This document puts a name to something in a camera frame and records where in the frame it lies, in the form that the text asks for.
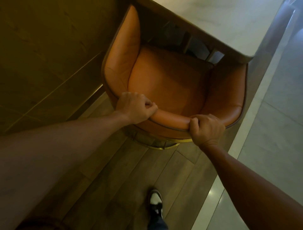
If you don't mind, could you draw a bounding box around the person's left hand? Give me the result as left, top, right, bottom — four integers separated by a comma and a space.
116, 92, 158, 125

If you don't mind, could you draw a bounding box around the person's right hand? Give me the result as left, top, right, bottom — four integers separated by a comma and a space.
189, 114, 226, 147

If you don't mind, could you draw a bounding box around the orange leather armchair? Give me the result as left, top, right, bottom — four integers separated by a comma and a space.
101, 4, 248, 150

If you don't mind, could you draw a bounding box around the person's left forearm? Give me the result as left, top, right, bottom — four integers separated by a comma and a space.
0, 110, 132, 230

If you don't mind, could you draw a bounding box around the person's right forearm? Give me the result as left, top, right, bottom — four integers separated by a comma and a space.
198, 142, 303, 230

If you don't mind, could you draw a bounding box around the black and white sneaker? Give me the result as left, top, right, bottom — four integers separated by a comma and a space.
147, 188, 164, 222

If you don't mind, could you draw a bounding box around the person's blue jeans leg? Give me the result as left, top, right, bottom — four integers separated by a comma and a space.
148, 215, 169, 230

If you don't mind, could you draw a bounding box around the white marble wooden table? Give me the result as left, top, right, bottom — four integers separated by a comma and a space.
132, 0, 285, 65

